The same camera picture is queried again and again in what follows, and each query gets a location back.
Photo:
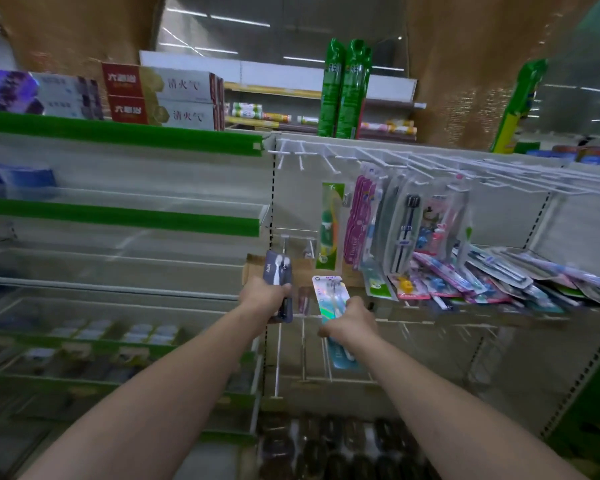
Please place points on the person's right hand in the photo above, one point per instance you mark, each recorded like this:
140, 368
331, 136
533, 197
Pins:
352, 327

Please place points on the person's left hand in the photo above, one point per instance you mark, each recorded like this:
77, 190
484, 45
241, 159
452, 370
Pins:
262, 299

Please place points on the teal twin toothbrush pack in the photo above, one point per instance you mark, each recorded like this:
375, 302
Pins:
330, 294

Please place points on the kids toothbrush pack yellow toy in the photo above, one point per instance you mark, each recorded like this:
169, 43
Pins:
406, 285

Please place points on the green label toothbrush pack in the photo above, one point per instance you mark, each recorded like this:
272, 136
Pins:
330, 219

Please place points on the pink label toothbrush pack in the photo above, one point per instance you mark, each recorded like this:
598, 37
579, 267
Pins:
350, 219
364, 214

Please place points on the oval twin black toothbrush pack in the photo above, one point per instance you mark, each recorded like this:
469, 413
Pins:
407, 229

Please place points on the clear green toothbrush pack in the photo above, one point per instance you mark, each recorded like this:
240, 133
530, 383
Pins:
466, 234

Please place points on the clear pink-topped toothbrush pack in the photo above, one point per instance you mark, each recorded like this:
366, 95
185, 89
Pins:
455, 204

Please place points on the pile of toothbrush packs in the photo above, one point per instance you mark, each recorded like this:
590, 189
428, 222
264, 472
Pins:
505, 279

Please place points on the person's right forearm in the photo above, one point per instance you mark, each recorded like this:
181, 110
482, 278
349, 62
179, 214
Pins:
455, 414

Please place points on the person's left forearm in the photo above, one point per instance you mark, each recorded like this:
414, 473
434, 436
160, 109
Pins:
150, 404

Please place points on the white shelf unit yellow strips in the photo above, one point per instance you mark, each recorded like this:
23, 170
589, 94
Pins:
190, 64

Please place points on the brown cardboard tray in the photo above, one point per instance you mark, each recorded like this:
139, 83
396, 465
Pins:
305, 274

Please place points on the red white toothpaste box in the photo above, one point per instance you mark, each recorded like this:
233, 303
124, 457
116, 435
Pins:
220, 89
221, 117
175, 84
180, 114

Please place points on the row of colourful wrap rolls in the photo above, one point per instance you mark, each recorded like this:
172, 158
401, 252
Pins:
390, 128

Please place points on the tall green spray can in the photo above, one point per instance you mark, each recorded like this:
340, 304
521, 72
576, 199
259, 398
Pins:
352, 89
331, 89

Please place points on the green spray can red side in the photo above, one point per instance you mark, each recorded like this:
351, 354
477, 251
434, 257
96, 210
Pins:
367, 69

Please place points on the blue product box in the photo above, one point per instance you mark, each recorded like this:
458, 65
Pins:
15, 179

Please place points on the green yellow spray can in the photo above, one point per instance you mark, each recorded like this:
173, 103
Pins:
517, 104

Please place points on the row of colourful boxes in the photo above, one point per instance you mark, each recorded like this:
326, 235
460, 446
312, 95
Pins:
590, 157

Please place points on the woven brown column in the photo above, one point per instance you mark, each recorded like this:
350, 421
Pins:
480, 59
80, 29

